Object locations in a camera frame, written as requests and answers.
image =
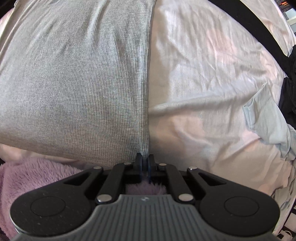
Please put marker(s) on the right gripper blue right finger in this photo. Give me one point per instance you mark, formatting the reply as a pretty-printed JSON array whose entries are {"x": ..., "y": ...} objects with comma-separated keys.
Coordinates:
[{"x": 170, "y": 177}]

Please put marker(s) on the pink dotted bed sheet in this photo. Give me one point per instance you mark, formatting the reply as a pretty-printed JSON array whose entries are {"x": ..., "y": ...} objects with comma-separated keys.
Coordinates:
[{"x": 203, "y": 92}]

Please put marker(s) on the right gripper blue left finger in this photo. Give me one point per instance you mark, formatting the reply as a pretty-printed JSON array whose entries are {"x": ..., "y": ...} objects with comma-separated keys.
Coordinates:
[{"x": 120, "y": 175}]

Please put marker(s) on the light blue shirt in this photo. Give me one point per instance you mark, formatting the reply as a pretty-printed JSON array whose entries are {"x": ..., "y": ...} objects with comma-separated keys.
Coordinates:
[{"x": 264, "y": 118}]

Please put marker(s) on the grey black raglan shirt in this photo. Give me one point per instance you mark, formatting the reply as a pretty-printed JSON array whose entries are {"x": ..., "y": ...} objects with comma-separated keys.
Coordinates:
[{"x": 76, "y": 76}]

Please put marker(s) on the black garment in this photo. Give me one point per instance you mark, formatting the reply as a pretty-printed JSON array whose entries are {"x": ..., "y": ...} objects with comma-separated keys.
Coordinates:
[{"x": 287, "y": 96}]

